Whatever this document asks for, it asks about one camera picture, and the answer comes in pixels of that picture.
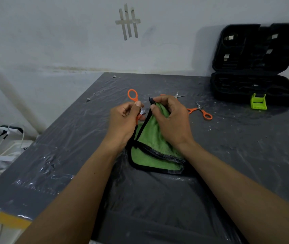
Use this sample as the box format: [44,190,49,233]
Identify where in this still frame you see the white box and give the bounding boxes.
[0,140,34,174]

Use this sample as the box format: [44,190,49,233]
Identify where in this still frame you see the black plastic tool case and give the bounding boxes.
[209,23,289,107]

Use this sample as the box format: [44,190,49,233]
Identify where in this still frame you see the person's left hand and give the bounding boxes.
[103,100,146,155]

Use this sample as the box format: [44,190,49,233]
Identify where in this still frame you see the person's left forearm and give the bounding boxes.
[15,140,124,244]

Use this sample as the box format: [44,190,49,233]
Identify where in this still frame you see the white power strip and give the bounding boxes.
[0,125,24,135]

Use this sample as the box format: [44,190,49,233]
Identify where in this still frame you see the white power cable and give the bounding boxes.
[0,122,25,164]

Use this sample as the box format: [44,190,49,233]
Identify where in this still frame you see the orange handled scissors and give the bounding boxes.
[160,91,186,99]
[187,101,213,121]
[127,89,146,126]

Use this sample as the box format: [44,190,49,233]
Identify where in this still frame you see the white wall pipe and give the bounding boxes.
[0,54,40,138]

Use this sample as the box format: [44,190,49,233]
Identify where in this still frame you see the clear plastic table cover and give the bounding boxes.
[0,72,289,244]

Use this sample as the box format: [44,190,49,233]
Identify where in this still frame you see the grey tape strips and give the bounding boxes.
[115,3,141,41]

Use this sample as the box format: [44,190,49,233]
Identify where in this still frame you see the green plastic holder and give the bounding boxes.
[250,93,267,110]

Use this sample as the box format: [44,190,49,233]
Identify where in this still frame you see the person's right hand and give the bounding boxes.
[150,95,196,151]

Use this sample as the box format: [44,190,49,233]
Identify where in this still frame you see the yellow tape piece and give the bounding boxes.
[0,212,32,230]

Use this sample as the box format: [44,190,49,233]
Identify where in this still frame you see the green cloth with black edge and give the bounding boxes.
[125,97,188,176]

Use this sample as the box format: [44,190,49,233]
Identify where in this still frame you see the person's right forearm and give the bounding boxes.
[177,142,289,244]

